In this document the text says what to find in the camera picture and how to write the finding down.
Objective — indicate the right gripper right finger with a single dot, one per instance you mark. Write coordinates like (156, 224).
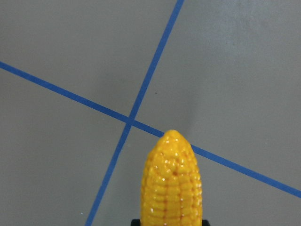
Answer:
(205, 222)

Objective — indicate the yellow corn cob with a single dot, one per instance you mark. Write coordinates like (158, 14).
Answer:
(171, 190)

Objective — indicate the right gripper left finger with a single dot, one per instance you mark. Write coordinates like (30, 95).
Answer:
(135, 222)

